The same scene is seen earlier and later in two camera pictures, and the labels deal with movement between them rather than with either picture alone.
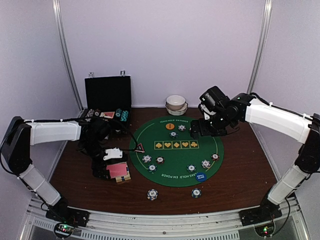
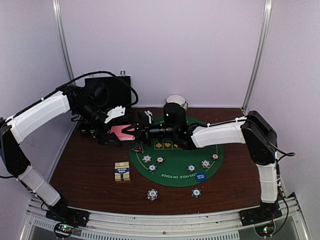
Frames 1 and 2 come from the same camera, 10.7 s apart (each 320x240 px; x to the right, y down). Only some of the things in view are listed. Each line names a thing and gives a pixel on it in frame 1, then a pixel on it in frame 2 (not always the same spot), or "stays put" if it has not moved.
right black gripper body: [217, 127] -> [147, 131]
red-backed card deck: [117, 170] -> [117, 130]
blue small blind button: [201, 176] stays put
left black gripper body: [95, 165] -> [100, 134]
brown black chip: [215, 157] stays put
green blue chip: [152, 168] stays put
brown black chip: [160, 159] stays put
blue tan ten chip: [146, 158] stays put
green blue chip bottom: [191, 168] stays put
